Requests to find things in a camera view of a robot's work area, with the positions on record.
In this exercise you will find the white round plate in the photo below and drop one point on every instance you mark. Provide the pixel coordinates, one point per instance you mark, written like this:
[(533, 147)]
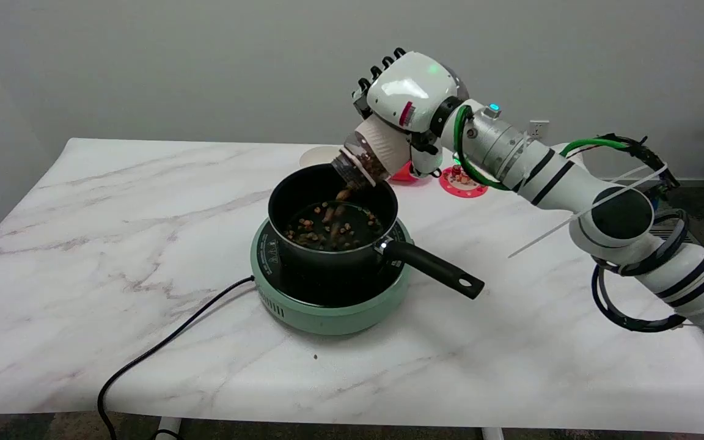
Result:
[(318, 157)]

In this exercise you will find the red round coaster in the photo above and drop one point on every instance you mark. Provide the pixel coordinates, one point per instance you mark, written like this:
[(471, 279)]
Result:
[(465, 190)]

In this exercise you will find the white table leg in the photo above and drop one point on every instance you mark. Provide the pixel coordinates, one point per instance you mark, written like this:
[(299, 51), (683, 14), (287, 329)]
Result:
[(168, 429), (492, 434)]

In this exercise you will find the small toy figurine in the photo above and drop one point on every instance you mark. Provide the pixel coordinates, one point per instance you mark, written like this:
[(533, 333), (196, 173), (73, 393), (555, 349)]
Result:
[(463, 178)]

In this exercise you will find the red orange mango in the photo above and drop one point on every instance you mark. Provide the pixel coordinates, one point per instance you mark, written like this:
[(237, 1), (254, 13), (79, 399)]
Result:
[(401, 176)]

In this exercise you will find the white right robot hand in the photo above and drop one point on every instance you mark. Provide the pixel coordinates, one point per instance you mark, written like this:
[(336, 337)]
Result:
[(410, 85)]

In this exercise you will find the brown food pieces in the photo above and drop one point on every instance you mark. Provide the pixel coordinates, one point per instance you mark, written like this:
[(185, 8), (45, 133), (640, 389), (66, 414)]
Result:
[(327, 229)]

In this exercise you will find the clear bottle with beige sleeve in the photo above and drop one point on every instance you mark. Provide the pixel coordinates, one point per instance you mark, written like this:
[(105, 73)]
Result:
[(382, 145)]

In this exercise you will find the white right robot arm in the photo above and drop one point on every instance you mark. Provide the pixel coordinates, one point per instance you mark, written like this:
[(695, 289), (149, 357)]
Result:
[(621, 214)]

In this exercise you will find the white zip tie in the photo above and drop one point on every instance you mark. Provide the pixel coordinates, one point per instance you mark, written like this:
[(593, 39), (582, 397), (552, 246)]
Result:
[(547, 237)]

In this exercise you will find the green induction cooker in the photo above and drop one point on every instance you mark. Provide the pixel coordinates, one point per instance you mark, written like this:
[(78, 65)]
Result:
[(327, 319)]

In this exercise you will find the white wall outlet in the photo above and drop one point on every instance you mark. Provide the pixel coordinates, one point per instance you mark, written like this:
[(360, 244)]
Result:
[(538, 129)]

